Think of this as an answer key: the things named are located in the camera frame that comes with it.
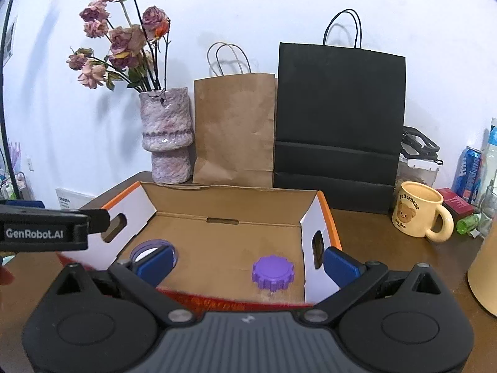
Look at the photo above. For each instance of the brown paper bag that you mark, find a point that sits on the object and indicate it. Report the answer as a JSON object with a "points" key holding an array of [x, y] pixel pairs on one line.
{"points": [[235, 132]]}

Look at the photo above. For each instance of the beige cylinder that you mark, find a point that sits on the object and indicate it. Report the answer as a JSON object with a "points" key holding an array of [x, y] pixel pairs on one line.
{"points": [[485, 276]]}

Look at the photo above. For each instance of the cream bear mug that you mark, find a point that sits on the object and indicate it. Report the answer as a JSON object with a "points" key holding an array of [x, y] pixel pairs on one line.
{"points": [[413, 211]]}

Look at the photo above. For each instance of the black paper bag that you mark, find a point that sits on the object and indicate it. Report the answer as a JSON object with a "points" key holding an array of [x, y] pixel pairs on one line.
{"points": [[337, 124]]}

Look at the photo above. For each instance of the metal storage rack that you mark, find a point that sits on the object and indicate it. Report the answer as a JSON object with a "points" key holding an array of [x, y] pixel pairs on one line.
{"points": [[11, 188]]}

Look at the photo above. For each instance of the black light stand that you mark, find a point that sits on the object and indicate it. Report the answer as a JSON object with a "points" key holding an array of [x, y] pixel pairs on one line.
{"points": [[3, 85]]}

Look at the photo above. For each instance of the red and white cardboard box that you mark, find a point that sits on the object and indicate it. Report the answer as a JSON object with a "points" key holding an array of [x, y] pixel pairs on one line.
{"points": [[217, 237]]}

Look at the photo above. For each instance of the clear tape roll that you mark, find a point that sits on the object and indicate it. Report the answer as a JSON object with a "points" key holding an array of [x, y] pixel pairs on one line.
{"points": [[147, 244]]}

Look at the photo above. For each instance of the purple plastic item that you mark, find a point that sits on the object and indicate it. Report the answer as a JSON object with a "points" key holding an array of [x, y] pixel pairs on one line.
{"points": [[14, 155]]}

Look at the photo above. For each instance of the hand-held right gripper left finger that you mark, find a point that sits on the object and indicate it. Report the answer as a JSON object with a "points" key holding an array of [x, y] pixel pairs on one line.
{"points": [[154, 267]]}

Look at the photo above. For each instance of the pink marbled ceramic vase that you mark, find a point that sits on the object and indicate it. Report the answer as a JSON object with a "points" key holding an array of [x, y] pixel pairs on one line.
{"points": [[167, 136]]}

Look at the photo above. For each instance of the white wall outlet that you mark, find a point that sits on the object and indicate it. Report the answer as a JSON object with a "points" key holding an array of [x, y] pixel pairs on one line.
{"points": [[30, 164]]}

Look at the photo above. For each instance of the clear drinking glass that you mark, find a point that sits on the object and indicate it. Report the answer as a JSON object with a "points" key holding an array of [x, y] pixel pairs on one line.
{"points": [[488, 211]]}

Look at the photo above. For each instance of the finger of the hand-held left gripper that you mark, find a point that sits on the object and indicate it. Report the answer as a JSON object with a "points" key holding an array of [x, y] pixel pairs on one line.
{"points": [[24, 204], [98, 220]]}

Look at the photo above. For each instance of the dark red small box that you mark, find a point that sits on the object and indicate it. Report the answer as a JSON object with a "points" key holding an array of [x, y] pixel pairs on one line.
{"points": [[456, 202]]}

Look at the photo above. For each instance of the clear water bottle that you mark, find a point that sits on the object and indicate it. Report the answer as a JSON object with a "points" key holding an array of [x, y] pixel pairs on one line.
{"points": [[491, 151]]}

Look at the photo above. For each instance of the clear container with black clips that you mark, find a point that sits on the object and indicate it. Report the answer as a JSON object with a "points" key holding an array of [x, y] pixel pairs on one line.
{"points": [[417, 163]]}

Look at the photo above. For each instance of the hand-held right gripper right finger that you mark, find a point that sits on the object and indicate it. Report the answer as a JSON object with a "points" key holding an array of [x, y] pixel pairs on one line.
{"points": [[340, 266]]}

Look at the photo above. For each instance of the small green bottle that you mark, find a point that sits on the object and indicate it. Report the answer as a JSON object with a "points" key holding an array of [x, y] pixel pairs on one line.
{"points": [[468, 224]]}

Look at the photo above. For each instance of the purple ribbed lid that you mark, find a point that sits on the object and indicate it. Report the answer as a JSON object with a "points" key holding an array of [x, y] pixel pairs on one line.
{"points": [[273, 272]]}

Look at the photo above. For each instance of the dried pink flowers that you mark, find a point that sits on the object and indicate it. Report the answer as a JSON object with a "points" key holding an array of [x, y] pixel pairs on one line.
{"points": [[124, 42]]}

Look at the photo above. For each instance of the blue drink can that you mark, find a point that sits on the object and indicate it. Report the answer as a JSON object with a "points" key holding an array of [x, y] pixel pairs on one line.
{"points": [[468, 175]]}

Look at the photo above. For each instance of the person's left hand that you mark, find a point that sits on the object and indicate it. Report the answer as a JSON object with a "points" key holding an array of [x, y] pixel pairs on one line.
{"points": [[4, 276]]}

